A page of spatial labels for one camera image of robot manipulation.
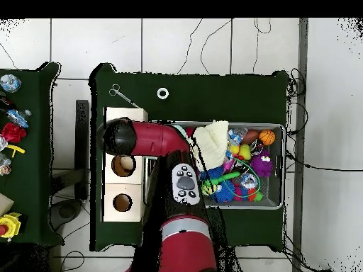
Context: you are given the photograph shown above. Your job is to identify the purple spiky monster toy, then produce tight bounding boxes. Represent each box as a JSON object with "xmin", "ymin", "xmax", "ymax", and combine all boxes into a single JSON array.
[{"xmin": 250, "ymin": 148, "xmax": 274, "ymax": 178}]

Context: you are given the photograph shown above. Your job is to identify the blue spiky ball with eyes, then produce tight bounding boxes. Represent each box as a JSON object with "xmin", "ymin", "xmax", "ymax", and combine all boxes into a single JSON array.
[{"xmin": 212, "ymin": 181, "xmax": 237, "ymax": 203}]

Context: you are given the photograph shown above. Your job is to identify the crushed clear plastic bottle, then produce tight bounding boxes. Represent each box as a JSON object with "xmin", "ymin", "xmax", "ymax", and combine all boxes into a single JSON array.
[{"xmin": 0, "ymin": 74, "xmax": 22, "ymax": 94}]

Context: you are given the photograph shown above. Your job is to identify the cream knitted cloth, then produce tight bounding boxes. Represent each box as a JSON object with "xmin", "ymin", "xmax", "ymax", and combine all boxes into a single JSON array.
[{"xmin": 192, "ymin": 120, "xmax": 230, "ymax": 172}]

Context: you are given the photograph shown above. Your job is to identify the wooden box with three holes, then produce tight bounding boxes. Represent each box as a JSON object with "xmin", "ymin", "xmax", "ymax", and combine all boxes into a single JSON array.
[{"xmin": 101, "ymin": 106, "xmax": 149, "ymax": 222}]

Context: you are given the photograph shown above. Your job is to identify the red cloth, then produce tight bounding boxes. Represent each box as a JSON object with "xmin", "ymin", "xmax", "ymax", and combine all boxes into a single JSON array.
[{"xmin": 0, "ymin": 122, "xmax": 27, "ymax": 143}]

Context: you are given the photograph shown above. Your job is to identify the yellow emergency stop button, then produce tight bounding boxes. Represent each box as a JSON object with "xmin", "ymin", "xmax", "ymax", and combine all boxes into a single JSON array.
[{"xmin": 0, "ymin": 212, "xmax": 23, "ymax": 240}]

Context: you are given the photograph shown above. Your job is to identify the beige foam block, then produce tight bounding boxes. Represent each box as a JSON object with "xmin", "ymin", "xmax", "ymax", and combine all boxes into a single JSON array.
[{"xmin": 0, "ymin": 193, "xmax": 15, "ymax": 217}]

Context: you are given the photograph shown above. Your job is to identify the metal scissors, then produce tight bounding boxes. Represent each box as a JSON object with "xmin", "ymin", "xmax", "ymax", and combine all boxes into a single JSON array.
[{"xmin": 108, "ymin": 84, "xmax": 141, "ymax": 109}]

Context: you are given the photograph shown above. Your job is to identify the clear plastic packet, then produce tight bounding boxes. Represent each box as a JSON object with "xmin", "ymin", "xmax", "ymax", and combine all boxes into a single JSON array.
[{"xmin": 0, "ymin": 152, "xmax": 13, "ymax": 176}]

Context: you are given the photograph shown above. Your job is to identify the yellow plastic toy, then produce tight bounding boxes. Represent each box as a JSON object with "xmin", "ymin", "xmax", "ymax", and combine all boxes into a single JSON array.
[{"xmin": 6, "ymin": 144, "xmax": 26, "ymax": 159}]

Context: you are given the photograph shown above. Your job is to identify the wire mesh bin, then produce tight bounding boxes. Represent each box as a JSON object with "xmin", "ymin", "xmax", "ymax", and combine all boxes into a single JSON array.
[{"xmin": 143, "ymin": 120, "xmax": 286, "ymax": 210}]

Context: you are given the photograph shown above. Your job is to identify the crushed bottle with blue label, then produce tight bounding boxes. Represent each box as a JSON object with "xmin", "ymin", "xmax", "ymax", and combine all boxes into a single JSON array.
[
  {"xmin": 6, "ymin": 108, "xmax": 33, "ymax": 129},
  {"xmin": 227, "ymin": 127, "xmax": 248, "ymax": 145}
]

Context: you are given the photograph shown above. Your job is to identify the blue spiky rubber ball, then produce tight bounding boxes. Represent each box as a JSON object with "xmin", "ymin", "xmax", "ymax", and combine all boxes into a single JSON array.
[{"xmin": 199, "ymin": 166, "xmax": 225, "ymax": 181}]

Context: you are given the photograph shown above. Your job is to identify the orange toy basketball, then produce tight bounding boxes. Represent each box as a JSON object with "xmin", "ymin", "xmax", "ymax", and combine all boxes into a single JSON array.
[{"xmin": 258, "ymin": 129, "xmax": 277, "ymax": 147}]

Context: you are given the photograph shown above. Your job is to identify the striped spiky caterpillar toy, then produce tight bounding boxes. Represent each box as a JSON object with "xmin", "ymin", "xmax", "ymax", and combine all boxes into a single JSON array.
[{"xmin": 234, "ymin": 187, "xmax": 264, "ymax": 203}]

